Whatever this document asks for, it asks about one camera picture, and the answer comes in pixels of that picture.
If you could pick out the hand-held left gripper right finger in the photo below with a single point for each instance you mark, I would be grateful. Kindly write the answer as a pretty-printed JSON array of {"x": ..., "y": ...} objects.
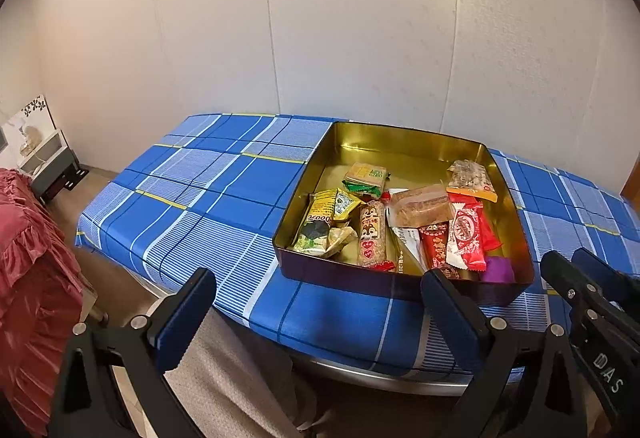
[{"x": 452, "y": 313}]

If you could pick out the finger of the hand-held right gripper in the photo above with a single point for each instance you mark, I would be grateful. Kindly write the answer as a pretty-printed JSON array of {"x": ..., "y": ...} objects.
[
  {"x": 607, "y": 280},
  {"x": 565, "y": 280}
]

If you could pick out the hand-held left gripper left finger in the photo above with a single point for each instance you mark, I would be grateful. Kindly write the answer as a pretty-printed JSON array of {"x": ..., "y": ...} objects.
[{"x": 182, "y": 313}]

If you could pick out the dark red chocolate candy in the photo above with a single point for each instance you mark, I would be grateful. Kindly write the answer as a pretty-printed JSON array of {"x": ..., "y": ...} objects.
[{"x": 452, "y": 272}]

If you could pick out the purple packet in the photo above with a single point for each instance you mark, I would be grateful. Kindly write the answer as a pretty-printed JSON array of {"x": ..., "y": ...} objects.
[{"x": 497, "y": 269}]

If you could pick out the red packet with white print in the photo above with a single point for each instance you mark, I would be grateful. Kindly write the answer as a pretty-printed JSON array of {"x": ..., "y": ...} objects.
[{"x": 434, "y": 243}]

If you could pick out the red white candy packet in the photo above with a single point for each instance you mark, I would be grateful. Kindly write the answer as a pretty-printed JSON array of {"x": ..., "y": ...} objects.
[{"x": 465, "y": 238}]

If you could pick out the plain red snack packet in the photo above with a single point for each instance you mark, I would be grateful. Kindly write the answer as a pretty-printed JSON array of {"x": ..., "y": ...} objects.
[{"x": 492, "y": 233}]

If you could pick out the pink oat bar packet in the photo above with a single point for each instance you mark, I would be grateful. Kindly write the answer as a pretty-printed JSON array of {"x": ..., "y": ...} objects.
[{"x": 372, "y": 233}]

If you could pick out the orange peanut packet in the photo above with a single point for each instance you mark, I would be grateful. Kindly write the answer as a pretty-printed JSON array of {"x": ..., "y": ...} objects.
[{"x": 470, "y": 180}]

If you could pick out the beige small snack packet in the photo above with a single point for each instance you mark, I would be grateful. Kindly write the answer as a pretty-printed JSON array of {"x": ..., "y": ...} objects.
[{"x": 341, "y": 239}]

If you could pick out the green yellow cracker packet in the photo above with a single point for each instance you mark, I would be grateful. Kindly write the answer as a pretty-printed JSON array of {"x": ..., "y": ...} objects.
[{"x": 367, "y": 175}]

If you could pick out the yellow seaweed packet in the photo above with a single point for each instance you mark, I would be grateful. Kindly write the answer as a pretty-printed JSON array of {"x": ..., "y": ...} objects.
[{"x": 320, "y": 213}]

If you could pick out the gold tin box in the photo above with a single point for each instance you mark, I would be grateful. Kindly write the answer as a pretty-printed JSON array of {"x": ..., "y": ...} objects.
[{"x": 400, "y": 152}]

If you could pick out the person's left leg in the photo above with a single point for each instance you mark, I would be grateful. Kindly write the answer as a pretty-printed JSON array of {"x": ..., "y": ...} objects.
[{"x": 240, "y": 378}]

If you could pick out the wooden door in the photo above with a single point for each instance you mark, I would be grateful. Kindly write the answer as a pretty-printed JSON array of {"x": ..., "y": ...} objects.
[{"x": 631, "y": 188}]

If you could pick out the blue plaid tablecloth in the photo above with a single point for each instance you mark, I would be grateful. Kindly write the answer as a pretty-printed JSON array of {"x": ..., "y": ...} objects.
[{"x": 200, "y": 218}]

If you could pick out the metal table edge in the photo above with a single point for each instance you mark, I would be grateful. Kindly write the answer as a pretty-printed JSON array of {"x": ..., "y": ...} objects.
[{"x": 350, "y": 370}]

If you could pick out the red ruffled cloth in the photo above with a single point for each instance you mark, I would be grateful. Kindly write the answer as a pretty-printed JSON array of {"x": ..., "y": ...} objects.
[{"x": 30, "y": 278}]

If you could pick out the grey bedside stand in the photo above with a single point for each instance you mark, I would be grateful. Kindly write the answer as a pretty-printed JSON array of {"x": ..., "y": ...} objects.
[{"x": 50, "y": 162}]

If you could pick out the white leaf print board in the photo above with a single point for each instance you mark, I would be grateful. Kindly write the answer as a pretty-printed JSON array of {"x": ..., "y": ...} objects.
[{"x": 30, "y": 115}]

